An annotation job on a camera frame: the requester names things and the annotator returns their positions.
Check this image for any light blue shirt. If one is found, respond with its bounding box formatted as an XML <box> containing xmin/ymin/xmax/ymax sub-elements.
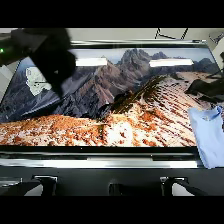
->
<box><xmin>188</xmin><ymin>105</ymin><xmax>224</xmax><ymax>170</ymax></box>

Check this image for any silver frame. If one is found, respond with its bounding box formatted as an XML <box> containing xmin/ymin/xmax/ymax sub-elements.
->
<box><xmin>0</xmin><ymin>39</ymin><xmax>208</xmax><ymax>197</ymax></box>

